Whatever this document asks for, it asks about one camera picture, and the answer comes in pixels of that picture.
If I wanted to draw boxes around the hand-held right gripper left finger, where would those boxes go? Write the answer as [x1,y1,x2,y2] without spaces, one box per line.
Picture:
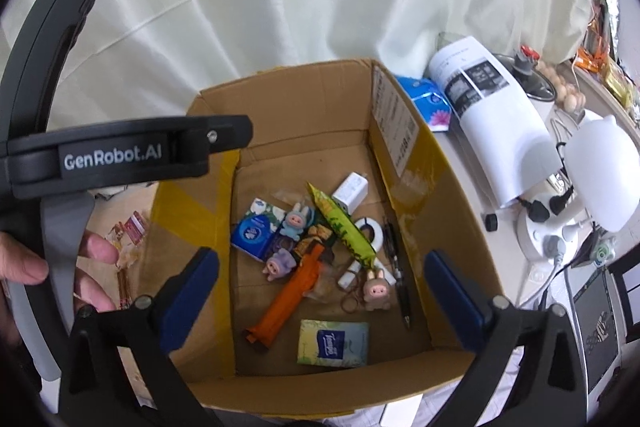
[59,247,221,423]

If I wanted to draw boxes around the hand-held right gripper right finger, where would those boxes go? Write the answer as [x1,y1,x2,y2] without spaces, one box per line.
[424,249,587,427]

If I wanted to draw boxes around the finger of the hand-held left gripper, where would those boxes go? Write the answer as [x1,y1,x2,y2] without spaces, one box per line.
[172,115,254,156]

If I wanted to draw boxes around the cardboard box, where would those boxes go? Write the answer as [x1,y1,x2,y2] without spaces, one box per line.
[132,58,504,418]

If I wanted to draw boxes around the clear pastry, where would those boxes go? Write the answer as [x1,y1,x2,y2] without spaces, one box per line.
[106,222,143,270]

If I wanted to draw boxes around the long orange snack packet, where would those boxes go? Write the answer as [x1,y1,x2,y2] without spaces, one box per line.
[243,243,327,349]

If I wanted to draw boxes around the purple bunny keychain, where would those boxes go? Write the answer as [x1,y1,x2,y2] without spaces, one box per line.
[262,249,299,284]

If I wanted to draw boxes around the blue bunny figurine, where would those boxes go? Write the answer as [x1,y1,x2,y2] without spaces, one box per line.
[280,202,316,242]

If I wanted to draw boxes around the large white clamp clip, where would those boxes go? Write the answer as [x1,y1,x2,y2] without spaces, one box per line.
[337,217,386,289]

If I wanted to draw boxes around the clear brown snack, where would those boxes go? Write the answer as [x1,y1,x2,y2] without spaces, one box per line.
[309,266,342,304]

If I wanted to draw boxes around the long yellow green snack packet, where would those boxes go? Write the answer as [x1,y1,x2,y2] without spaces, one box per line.
[306,182,377,269]

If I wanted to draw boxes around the dark brown snack packet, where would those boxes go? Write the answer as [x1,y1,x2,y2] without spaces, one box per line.
[295,227,337,259]

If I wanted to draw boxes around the person's left hand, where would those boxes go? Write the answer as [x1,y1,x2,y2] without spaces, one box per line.
[0,229,121,348]

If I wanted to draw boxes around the black pen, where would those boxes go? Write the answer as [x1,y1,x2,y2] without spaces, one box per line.
[382,217,414,331]

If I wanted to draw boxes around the green white tissue pack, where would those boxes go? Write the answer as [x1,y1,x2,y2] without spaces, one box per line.
[245,197,287,228]

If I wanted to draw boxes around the round white power strip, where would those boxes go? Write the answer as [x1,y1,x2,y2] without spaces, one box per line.
[517,202,582,264]

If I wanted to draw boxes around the pale green tissue pack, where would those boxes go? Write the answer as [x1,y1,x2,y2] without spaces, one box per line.
[297,319,370,369]

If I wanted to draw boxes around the black plug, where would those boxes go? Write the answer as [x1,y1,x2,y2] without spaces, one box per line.
[524,198,549,224]
[549,186,577,216]

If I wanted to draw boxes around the white charger adapter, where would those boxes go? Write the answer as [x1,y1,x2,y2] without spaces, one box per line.
[331,173,370,213]

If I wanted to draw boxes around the dark screen tablet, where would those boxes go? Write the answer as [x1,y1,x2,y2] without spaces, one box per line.
[570,266,624,394]

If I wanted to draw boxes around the white printed paper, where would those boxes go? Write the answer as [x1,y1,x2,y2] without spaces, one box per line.
[427,35,564,208]

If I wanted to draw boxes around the blue flowered tissue pack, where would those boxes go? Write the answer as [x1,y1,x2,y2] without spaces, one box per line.
[394,75,454,134]

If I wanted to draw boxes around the white cooker with grey lid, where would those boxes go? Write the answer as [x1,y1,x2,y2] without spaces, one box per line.
[500,46,557,108]

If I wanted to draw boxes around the row of brown eggs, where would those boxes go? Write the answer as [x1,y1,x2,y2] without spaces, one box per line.
[541,61,587,114]

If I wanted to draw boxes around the orange snack bags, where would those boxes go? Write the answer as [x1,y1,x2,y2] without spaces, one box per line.
[574,19,640,108]

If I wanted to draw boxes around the brown bunny keychain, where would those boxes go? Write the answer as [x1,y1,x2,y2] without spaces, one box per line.
[362,268,394,312]

